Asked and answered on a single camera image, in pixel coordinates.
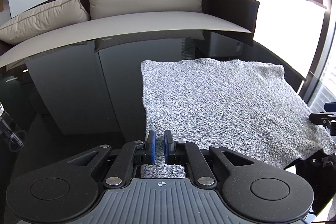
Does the grey terry towel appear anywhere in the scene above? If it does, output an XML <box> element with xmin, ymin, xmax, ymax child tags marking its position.
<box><xmin>141</xmin><ymin>58</ymin><xmax>335</xmax><ymax>178</ymax></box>

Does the clear plastic water cup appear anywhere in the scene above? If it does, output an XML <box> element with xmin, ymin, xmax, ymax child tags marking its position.
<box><xmin>0</xmin><ymin>104</ymin><xmax>26</xmax><ymax>152</ymax></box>

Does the dark brown sofa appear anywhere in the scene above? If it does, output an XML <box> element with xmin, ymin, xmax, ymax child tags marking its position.
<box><xmin>1</xmin><ymin>0</ymin><xmax>260</xmax><ymax>67</ymax></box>

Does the small beige side cushion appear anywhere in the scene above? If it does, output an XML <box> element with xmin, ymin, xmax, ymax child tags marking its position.
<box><xmin>1</xmin><ymin>0</ymin><xmax>90</xmax><ymax>45</ymax></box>

